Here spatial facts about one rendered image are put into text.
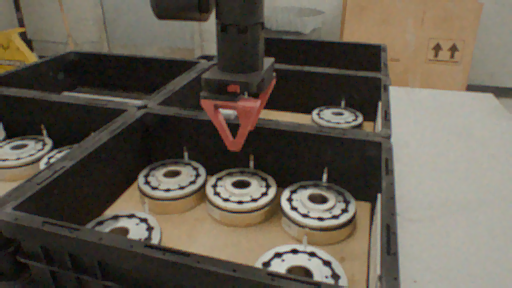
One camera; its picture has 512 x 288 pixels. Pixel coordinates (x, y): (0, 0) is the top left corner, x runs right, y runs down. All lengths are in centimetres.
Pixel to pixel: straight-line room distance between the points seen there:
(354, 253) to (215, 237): 18
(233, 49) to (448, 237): 54
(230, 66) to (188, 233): 23
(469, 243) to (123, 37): 376
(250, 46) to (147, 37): 360
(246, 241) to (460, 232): 45
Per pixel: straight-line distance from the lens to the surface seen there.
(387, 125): 61
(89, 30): 438
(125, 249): 37
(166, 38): 393
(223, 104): 44
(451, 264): 74
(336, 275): 44
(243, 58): 44
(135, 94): 103
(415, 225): 80
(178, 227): 54
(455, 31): 348
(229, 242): 51
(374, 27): 337
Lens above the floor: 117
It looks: 28 degrees down
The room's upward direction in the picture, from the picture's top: straight up
